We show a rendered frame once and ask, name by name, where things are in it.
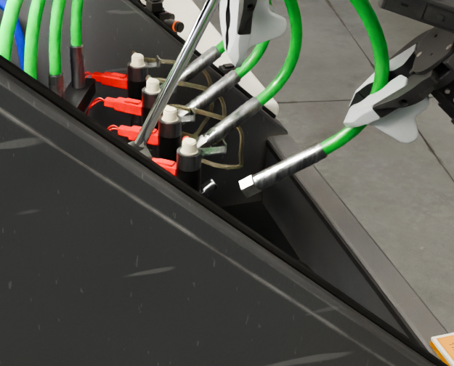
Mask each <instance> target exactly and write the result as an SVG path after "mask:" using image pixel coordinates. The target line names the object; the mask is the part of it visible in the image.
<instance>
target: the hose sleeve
mask: <svg viewBox="0 0 454 366"><path fill-rule="evenodd" d="M327 157H328V155H326V154H325V152H324V150H323V148H322V146H321V142H317V143H315V144H313V145H310V146H308V147H307V148H305V149H303V150H301V151H299V152H297V153H295V154H293V155H291V156H290V157H288V158H286V159H284V160H282V161H280V162H278V163H276V164H274V165H272V166H269V167H268V168H265V169H263V170H262V171H260V172H258V173H256V174H254V176H253V181H254V184H255V185H256V187H257V188H258V189H259V190H263V189H265V188H266V187H268V186H272V185H273V184H274V183H278V182H279V181H280V180H282V179H284V178H286V177H288V176H290V175H292V174H295V173H296V172H298V171H300V170H302V169H304V168H306V167H308V166H312V164H314V163H318V162H319V161H320V160H322V159H324V158H327Z"/></svg>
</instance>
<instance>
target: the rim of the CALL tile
mask: <svg viewBox="0 0 454 366"><path fill-rule="evenodd" d="M452 335H454V333H448V334H444V335H438V336H434V337H431V341H432V343H433V344H434V345H435V346H436V347H437V349H438V350H439V351H440V353H441V354H442V356H443V357H444V358H445V359H446V360H447V362H448V363H449V364H450V366H454V361H453V360H452V359H451V357H450V356H449V355H448V353H447V352H446V351H445V350H444V349H443V347H442V346H441V344H440V343H439V342H438V340H437V339H436V338H441V337H445V336H452Z"/></svg>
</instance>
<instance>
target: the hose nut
mask: <svg viewBox="0 0 454 366"><path fill-rule="evenodd" d="M253 176H254V175H250V176H248V177H246V178H245V179H242V180H240V181H239V184H240V188H241V191H242V192H243V194H244V195H245V196H246V197H247V198H249V197H251V196H252V195H255V194H256V193H258V192H261V191H262V190H259V189H258V188H257V187H256V185H255V184H254V181H253Z"/></svg>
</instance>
